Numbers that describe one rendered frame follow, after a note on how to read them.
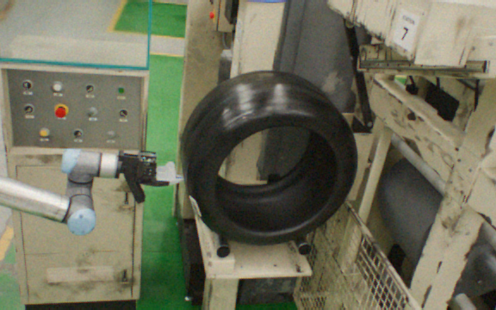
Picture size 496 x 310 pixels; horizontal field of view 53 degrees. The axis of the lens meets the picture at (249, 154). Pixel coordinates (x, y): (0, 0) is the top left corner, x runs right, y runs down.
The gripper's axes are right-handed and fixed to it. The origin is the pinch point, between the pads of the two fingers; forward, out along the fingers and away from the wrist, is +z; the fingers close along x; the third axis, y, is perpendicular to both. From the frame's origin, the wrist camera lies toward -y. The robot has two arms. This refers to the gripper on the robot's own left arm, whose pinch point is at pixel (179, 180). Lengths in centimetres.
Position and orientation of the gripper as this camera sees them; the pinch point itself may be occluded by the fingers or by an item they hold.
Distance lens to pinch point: 158.6
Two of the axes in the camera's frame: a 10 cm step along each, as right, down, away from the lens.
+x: -2.0, -4.8, 8.6
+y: 2.6, -8.7, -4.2
